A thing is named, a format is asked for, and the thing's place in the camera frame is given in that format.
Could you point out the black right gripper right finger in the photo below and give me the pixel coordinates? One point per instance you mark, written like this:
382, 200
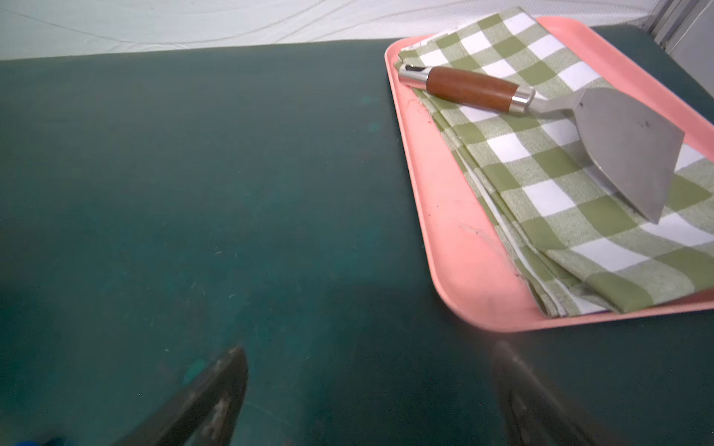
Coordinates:
536, 412

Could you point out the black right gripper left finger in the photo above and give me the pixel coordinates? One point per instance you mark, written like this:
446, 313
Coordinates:
204, 412

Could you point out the wooden handled metal spatula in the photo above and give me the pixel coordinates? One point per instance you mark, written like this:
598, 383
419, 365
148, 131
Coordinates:
634, 146

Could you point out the green white checkered cloth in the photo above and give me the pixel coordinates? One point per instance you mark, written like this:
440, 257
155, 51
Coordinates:
581, 247

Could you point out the pink plastic tray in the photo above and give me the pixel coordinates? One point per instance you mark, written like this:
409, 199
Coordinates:
470, 268

